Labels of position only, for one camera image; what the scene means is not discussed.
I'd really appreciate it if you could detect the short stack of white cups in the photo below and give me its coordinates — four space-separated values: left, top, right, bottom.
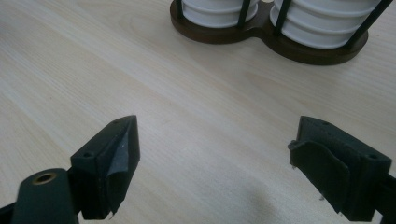
181 0 260 29

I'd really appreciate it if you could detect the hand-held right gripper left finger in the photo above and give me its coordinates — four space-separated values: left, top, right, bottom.
69 115 141 220

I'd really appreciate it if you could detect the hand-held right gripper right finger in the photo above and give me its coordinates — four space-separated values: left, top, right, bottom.
288 116 393 222

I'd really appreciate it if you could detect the dark wooden cup holder rack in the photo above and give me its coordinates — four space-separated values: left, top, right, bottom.
169 0 395 66

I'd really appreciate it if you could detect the tall stack of white cups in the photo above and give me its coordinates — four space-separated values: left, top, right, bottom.
269 0 382 50

